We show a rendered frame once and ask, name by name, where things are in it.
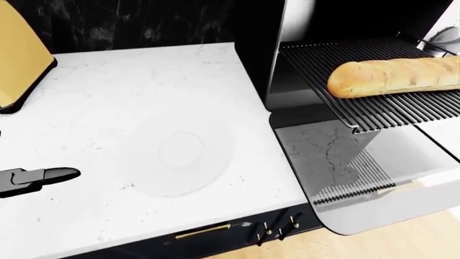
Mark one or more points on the golden brown baguette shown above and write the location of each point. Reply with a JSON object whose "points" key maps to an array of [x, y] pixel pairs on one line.
{"points": [[388, 76]]}

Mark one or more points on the glass toaster oven door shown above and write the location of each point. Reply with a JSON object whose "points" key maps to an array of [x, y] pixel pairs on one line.
{"points": [[359, 172]]}

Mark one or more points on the clear glass plate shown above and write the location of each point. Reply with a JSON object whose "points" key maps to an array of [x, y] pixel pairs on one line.
{"points": [[179, 156]]}

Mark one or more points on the black cabinet front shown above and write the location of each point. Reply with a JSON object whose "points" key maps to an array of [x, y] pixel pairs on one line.
{"points": [[201, 240]]}

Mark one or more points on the small black brass knob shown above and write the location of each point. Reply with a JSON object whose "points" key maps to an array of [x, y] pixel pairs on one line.
{"points": [[294, 220], [265, 228], [280, 234], [259, 240]]}

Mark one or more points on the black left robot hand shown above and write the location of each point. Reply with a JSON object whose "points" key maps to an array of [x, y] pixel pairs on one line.
{"points": [[32, 179]]}

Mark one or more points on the black toaster oven body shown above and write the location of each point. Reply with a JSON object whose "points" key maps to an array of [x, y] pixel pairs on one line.
{"points": [[262, 54]]}

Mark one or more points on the black ribbed oven rack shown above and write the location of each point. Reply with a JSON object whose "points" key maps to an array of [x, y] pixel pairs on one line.
{"points": [[381, 108]]}

